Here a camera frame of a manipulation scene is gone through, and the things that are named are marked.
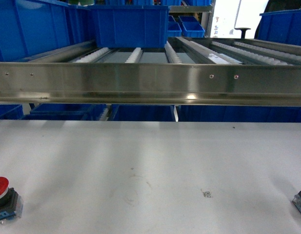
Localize blue bin shelf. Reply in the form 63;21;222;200
22;104;106;121
109;105;176;122
178;105;301;123

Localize stainless steel shelf front rail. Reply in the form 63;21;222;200
0;62;301;107

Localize blue bin lower left shelf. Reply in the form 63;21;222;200
22;104;106;121

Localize red mushroom push button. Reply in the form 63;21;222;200
0;176;23;225

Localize small QR code sticker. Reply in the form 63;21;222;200
201;190;212;198

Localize white roller track right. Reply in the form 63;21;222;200
164;41;182;64

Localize blue bin lower right shelf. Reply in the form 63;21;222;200
178;105;301;123

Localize blue bin lower middle shelf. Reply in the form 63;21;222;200
109;105;176;122

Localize small blue background bin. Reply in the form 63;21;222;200
167;16;182;38
179;16;205;38

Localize blue bin upper right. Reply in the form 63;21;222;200
258;9;301;46

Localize small blue background bin left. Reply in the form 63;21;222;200
167;16;182;38

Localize white roller track left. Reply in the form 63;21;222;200
73;47;110;63

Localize blue bin on upper shelf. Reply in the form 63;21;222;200
89;5;170;48

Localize white roller track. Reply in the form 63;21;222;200
125;47;143;63
164;41;182;64
73;47;110;63

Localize large blue bin upper left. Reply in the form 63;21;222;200
0;0;94;62

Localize white roller track middle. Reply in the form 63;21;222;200
125;47;143;63

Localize black chair armrest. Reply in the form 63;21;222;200
235;27;250;39

